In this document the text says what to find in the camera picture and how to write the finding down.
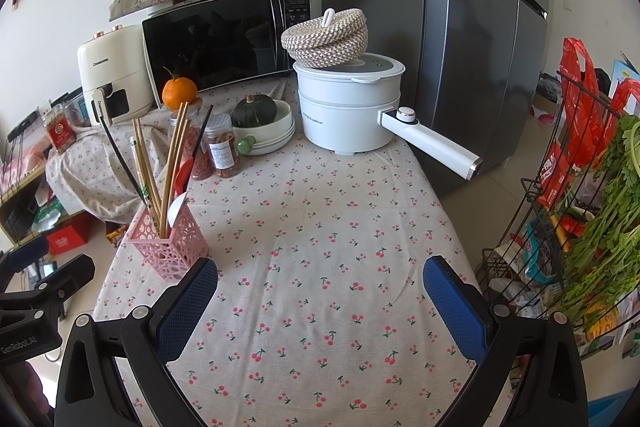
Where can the glass jar of red berries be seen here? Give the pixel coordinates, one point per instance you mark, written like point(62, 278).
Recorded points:
point(202, 164)

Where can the green squash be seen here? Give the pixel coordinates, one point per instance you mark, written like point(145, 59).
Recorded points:
point(255, 112)

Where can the blue plastic bag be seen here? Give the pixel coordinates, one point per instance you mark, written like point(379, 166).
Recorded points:
point(612, 407)

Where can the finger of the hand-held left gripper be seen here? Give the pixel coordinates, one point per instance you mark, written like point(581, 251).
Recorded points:
point(60, 277)
point(22, 252)

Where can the white plastic spoon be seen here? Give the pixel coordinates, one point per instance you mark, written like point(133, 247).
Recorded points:
point(176, 209)

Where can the labelled glass jar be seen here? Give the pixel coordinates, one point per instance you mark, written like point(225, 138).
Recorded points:
point(222, 152)

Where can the black door microwave oven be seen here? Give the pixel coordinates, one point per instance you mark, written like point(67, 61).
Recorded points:
point(215, 42)

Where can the green leafy vegetables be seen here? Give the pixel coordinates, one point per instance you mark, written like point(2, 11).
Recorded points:
point(615, 217)

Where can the red snack packet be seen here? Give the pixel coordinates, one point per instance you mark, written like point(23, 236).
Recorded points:
point(552, 172)

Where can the red label jar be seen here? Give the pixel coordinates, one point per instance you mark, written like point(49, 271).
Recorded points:
point(60, 137)

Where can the cherry print tablecloth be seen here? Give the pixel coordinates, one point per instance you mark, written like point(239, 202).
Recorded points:
point(325, 232)

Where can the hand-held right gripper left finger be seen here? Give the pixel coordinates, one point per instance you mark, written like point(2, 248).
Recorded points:
point(187, 307)

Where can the yellow printed cardboard box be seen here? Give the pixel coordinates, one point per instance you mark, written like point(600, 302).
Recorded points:
point(117, 237)

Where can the black bag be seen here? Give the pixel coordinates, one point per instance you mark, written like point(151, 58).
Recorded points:
point(550, 89)

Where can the blue and white box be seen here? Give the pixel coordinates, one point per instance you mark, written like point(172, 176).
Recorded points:
point(625, 69)

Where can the red plastic spoon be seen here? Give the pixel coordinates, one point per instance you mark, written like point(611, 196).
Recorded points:
point(182, 177)

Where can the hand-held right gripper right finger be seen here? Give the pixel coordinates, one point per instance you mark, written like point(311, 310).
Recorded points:
point(452, 307)

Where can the woven lidded basket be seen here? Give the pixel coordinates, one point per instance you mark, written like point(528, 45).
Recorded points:
point(325, 42)

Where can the single wooden chopstick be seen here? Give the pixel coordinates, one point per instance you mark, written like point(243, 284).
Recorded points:
point(149, 159)
point(143, 157)

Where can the orange fruit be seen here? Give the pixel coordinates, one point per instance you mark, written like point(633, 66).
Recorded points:
point(179, 92)

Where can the white electric pot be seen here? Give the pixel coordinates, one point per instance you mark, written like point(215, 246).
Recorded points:
point(345, 112)

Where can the red plastic bag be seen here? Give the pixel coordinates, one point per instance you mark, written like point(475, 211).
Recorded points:
point(580, 107)
point(627, 94)

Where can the red cardboard box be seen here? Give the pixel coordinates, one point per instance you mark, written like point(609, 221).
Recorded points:
point(67, 239)

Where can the pink perforated utensil holder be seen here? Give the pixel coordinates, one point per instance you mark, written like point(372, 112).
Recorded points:
point(165, 257)

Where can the cream air fryer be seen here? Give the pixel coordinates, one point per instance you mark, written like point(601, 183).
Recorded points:
point(110, 67)

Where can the black chopstick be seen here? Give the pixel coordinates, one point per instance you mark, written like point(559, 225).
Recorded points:
point(202, 129)
point(122, 162)

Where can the green print chopstick pair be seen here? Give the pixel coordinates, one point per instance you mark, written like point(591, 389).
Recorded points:
point(135, 152)

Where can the grey refrigerator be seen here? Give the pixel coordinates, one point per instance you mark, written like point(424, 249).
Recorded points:
point(475, 57)

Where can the wooden shelf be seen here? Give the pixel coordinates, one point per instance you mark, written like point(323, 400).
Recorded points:
point(20, 194)

